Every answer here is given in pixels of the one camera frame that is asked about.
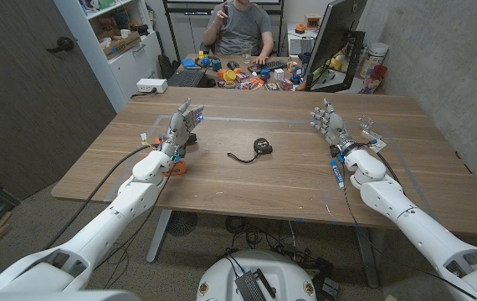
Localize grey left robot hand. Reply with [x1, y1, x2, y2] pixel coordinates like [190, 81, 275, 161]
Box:
[159, 98, 205, 159]

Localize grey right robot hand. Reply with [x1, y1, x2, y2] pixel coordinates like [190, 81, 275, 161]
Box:
[309, 98, 361, 158]

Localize blue marker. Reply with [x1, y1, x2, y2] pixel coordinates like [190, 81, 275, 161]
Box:
[330, 160, 346, 191]

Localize clear plastic holder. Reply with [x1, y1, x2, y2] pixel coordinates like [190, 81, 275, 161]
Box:
[357, 115, 387, 154]

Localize orange plastic object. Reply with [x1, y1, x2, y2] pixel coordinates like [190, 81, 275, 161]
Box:
[163, 160, 187, 177]

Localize black laptop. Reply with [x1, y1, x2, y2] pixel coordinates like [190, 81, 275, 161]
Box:
[167, 69, 208, 89]

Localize white power strip box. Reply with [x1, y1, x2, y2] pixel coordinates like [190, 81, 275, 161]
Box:
[136, 78, 169, 94]

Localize black bag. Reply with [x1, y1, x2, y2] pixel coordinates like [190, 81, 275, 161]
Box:
[157, 54, 177, 79]

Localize white canister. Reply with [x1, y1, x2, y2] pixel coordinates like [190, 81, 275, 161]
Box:
[359, 42, 390, 79]

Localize white shelf cabinet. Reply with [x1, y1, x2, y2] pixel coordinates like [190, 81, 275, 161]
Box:
[53, 0, 164, 113]

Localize black keyboard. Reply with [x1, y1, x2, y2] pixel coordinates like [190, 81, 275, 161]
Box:
[247, 60, 289, 74]

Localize round black floor fan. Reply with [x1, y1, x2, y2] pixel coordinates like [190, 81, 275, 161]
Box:
[166, 211, 198, 238]

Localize black computer monitor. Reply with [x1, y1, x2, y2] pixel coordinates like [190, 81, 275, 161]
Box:
[304, 0, 368, 94]

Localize cardboard box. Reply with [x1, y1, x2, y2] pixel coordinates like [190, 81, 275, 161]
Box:
[102, 31, 142, 61]

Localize orange and white box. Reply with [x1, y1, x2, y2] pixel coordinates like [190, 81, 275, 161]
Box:
[304, 13, 322, 29]

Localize grey table leg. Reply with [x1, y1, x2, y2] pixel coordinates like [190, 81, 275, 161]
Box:
[146, 208, 173, 264]
[353, 227, 381, 289]

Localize person in grey t-shirt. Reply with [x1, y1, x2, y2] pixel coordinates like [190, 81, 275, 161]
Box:
[203, 0, 275, 65]

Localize white robot torso base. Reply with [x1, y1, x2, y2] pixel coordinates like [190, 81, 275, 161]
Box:
[196, 249, 318, 301]

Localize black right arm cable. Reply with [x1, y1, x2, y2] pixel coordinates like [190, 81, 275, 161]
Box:
[359, 141, 405, 196]

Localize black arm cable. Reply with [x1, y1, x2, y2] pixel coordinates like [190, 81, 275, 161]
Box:
[359, 141, 405, 196]
[44, 144, 154, 251]

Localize black tape measure with strap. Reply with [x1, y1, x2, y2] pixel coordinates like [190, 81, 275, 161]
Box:
[226, 137, 274, 165]

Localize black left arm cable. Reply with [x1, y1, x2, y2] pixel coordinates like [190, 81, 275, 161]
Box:
[44, 144, 154, 251]

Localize tangled black floor cables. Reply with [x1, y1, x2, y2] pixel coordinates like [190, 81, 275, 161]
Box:
[223, 215, 306, 261]

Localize black door handle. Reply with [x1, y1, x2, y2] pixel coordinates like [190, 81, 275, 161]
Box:
[45, 36, 75, 54]

